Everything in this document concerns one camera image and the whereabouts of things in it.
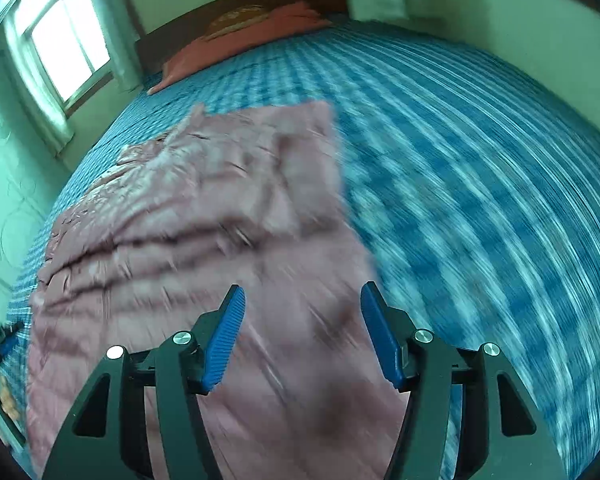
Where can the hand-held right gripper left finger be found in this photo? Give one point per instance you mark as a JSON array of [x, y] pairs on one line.
[[224, 342]]

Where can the pink down jacket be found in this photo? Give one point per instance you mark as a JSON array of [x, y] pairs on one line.
[[230, 210]]

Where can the salmon pink pillow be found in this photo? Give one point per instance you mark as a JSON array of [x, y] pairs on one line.
[[240, 35]]

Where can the white framed window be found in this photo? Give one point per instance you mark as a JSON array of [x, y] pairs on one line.
[[65, 45]]

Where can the white curtain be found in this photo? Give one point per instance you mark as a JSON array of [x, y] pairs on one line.
[[122, 25]]

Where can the brown wooden headboard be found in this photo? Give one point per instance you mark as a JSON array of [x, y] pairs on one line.
[[180, 30]]

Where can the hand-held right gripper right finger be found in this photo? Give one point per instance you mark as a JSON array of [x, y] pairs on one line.
[[381, 340]]

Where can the bed with blue checkered sheet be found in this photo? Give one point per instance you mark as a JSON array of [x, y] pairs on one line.
[[480, 160]]

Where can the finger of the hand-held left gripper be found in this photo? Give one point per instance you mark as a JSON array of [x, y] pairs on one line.
[[0, 342]]

